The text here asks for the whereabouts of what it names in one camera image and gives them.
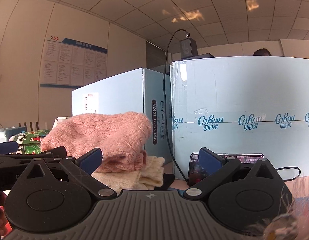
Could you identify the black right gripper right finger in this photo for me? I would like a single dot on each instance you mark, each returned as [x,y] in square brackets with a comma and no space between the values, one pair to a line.
[201,189]

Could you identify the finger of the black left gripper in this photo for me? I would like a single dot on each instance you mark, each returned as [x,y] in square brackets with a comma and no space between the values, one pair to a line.
[17,160]
[8,147]

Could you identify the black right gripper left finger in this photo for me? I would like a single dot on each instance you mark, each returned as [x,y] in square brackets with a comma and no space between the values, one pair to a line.
[79,172]

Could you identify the pink knitted sweater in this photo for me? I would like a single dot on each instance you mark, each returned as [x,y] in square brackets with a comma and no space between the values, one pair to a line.
[120,137]

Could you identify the operator left hand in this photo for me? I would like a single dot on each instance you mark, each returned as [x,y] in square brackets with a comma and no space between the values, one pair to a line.
[4,225]

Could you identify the green beer carton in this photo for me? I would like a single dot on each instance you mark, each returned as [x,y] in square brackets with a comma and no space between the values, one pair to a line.
[29,142]

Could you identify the smartphone with lit screen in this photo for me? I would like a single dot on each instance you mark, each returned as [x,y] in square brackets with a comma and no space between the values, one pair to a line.
[200,168]

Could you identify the black garment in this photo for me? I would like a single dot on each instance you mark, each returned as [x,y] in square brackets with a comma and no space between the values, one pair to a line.
[168,180]

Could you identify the cream knitted garment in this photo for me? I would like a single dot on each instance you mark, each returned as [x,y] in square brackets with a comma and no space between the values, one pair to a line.
[147,178]

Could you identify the large light blue box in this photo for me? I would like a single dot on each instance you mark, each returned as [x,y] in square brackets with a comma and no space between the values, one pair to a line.
[241,105]

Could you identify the blue anime desk mat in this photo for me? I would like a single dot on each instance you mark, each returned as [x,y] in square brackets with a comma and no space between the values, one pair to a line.
[301,211]

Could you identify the black power adapter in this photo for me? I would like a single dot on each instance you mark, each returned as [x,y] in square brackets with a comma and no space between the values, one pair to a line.
[188,48]

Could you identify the person behind blue box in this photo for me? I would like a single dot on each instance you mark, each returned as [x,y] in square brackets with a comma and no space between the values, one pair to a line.
[262,52]

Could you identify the wall notice board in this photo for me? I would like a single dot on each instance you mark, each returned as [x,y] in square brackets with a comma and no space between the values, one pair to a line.
[71,63]

